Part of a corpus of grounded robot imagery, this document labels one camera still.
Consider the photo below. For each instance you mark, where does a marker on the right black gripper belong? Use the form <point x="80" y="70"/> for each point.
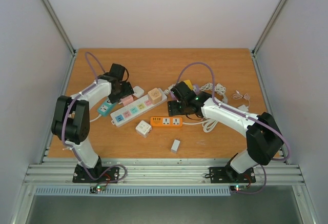
<point x="175" y="108"/>

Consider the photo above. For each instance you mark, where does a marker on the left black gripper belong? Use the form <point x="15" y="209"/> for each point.
<point x="128" y="90"/>

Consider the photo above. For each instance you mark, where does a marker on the beige cube socket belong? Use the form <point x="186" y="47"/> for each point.
<point x="155" y="96"/>

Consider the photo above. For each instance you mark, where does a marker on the yellow cube socket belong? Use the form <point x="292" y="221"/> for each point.
<point x="188" y="83"/>

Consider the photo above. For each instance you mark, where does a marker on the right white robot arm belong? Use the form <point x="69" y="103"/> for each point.
<point x="261" y="131"/>

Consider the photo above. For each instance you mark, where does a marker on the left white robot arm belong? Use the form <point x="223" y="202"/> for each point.
<point x="71" y="120"/>

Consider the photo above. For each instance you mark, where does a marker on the pink cube socket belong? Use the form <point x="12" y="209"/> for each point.
<point x="126" y="100"/>

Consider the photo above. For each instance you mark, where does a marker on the small white square charger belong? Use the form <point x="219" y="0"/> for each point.
<point x="138" y="91"/>

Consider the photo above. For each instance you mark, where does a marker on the teal power strip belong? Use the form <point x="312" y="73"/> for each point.
<point x="105" y="108"/>

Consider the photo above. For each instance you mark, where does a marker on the orange power strip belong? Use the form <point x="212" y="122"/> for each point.
<point x="166" y="121"/>

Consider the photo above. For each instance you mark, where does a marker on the purple power strip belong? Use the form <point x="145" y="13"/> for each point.
<point x="195" y="89"/>

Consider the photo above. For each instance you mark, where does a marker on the long white power strip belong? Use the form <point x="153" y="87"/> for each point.
<point x="137" y="108"/>

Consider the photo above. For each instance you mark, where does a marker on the white cube socket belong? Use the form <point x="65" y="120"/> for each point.
<point x="143" y="128"/>

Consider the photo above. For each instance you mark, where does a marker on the right circuit board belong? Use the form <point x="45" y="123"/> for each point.
<point x="238" y="188"/>

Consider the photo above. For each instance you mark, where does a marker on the circuit board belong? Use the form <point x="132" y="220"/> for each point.
<point x="238" y="188"/>
<point x="97" y="189"/>

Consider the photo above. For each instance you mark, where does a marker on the left circuit board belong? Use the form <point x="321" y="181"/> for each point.
<point x="97" y="189"/>

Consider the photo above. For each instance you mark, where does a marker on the white wall charger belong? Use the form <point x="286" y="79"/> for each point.
<point x="175" y="146"/>

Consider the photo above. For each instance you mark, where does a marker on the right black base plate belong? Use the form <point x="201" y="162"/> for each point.
<point x="220" y="175"/>

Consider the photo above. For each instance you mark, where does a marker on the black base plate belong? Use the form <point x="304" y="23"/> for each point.
<point x="99" y="174"/>
<point x="220" y="175"/>

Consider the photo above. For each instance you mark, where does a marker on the grey slotted cable duct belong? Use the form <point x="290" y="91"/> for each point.
<point x="133" y="191"/>

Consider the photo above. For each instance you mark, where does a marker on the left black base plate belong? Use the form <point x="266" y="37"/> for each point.
<point x="99" y="174"/>

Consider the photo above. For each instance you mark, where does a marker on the aluminium rail frame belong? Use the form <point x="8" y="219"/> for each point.
<point x="160" y="172"/>

